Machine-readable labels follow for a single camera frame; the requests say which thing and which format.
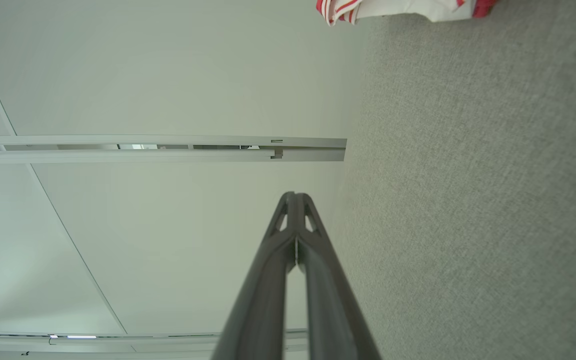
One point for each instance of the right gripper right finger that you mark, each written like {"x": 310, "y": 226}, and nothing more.
{"x": 328, "y": 310}

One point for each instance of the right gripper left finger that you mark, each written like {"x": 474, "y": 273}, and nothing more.
{"x": 260, "y": 300}

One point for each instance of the red and white shirt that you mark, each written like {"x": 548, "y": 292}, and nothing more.
{"x": 393, "y": 7}

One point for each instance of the grey partition top rail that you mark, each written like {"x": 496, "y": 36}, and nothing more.
{"x": 143, "y": 344}

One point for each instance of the grey metal partition post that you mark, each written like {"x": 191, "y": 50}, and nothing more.
{"x": 168, "y": 156}

